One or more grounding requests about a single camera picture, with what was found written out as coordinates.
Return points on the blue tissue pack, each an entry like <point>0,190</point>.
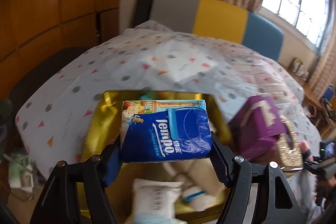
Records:
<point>164,130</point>

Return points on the pink towel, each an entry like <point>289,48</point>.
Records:
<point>305,150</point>

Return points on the ornate gold tissue box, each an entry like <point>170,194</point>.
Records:
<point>286,152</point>

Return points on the purple cardboard box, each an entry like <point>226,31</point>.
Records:
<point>256,127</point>

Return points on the white plastic packet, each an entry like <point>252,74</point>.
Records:
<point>154,201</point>

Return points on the wooden desk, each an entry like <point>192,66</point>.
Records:
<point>317,114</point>

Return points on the white knit glove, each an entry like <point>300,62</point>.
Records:
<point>201,187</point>

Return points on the patterned plastic tablecloth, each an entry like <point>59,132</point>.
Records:
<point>54,121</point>

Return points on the right curtain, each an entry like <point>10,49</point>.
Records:
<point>324,73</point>

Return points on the items on desk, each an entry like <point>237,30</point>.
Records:
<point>298,69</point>

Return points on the gold tray box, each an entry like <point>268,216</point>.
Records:
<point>104,129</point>

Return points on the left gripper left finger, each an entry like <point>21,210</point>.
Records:
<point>59,203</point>

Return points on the blue folding chair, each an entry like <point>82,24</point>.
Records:
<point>329,93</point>

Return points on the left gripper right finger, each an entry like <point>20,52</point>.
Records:
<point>275,201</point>

